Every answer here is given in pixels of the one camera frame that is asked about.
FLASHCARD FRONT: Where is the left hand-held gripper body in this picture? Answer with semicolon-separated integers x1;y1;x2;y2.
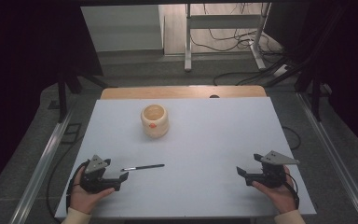
79;154;122;194

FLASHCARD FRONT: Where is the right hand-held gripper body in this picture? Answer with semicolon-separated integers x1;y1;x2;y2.
244;150;301;189

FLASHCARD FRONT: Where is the black pen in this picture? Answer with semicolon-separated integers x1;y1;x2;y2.
120;163;166;173

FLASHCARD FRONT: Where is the cream cup with orange dot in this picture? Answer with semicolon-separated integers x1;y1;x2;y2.
140;104;171;140

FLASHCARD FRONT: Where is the person's left hand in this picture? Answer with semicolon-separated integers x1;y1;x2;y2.
69;167;116;216

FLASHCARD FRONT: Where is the person's right hand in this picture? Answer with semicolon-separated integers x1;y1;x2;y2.
251;165;298;215

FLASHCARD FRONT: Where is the white table cover sheet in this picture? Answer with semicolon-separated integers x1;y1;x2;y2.
54;96;318;219

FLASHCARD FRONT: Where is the black metal stand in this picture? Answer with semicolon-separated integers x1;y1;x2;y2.
55;66;110;124
262;3;348;122

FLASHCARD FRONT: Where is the white power strip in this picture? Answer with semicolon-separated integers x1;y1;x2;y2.
272;63;291;77

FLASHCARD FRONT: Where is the wooden table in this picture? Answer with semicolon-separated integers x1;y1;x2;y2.
100;85;268;101

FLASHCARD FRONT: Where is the dark curtain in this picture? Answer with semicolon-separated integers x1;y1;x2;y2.
262;0;358;162
0;0;104;201

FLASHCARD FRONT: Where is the white panel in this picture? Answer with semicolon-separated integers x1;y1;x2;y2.
80;4;165;52

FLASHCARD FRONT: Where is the left hand-held gripper black cable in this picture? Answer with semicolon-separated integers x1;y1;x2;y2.
65;161;90;206

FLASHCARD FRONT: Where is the hand-held gripper black cable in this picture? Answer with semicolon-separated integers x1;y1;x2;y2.
281;171;301;210
65;161;90;206

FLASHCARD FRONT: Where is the right hand-held gripper black cable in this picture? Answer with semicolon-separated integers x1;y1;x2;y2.
281;171;301;210

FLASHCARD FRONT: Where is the looped black floor cable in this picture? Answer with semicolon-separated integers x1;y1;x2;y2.
281;125;302;151

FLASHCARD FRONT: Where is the black floor frame plate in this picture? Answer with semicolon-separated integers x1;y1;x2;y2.
61;122;83;145

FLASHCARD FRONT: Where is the metal floor rail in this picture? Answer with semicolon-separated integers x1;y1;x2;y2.
8;111;76;224
296;92;358;224

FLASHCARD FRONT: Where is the long black floor cable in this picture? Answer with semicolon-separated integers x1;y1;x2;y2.
212;60;288;87

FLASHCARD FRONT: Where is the tangle of black cables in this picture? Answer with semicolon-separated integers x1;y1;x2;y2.
188;3;282;55

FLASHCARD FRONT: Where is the white desk frame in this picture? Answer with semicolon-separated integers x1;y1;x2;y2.
184;3;272;73

